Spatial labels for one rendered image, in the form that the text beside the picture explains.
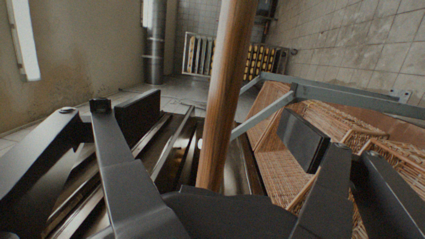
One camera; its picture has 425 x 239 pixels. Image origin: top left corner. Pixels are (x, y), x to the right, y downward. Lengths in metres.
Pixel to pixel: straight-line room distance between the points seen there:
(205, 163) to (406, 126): 0.69
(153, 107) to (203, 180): 0.10
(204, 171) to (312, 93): 0.48
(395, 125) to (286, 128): 0.65
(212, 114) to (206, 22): 5.10
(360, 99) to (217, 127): 0.59
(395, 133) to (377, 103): 0.12
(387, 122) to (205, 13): 4.93
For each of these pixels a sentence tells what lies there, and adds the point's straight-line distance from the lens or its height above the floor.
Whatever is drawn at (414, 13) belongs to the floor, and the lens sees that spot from 1.73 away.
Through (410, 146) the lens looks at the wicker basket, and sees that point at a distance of 0.71.
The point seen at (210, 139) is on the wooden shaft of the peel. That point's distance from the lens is 0.16.
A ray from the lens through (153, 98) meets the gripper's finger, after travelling 0.16.
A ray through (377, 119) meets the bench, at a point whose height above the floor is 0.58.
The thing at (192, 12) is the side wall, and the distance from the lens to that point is 5.34.
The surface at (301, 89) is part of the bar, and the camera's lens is 0.58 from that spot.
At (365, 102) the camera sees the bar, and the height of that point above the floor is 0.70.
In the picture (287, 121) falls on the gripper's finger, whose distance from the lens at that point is 0.17.
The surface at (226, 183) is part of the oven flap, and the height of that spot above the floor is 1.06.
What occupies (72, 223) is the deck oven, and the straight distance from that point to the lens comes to 0.87.
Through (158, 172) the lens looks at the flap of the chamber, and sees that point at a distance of 0.76.
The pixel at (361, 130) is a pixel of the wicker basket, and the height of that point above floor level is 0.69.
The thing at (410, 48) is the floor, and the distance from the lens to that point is 1.63.
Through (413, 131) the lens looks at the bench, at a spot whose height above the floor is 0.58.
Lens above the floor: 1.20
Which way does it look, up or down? 1 degrees down
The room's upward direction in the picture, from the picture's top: 82 degrees counter-clockwise
